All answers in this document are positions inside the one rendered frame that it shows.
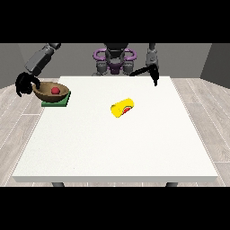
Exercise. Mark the green square pad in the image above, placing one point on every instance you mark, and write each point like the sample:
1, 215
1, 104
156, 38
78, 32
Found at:
61, 102

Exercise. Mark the yellow cup with melon print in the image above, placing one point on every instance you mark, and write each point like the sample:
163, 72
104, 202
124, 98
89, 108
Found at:
121, 108

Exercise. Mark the grey robot trunk purple rings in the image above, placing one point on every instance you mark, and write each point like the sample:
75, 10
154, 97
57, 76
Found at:
114, 61

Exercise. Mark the brown wooden bowl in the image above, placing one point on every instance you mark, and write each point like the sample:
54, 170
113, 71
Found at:
51, 94

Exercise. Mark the small red ball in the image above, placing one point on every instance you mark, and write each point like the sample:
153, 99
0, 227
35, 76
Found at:
55, 90

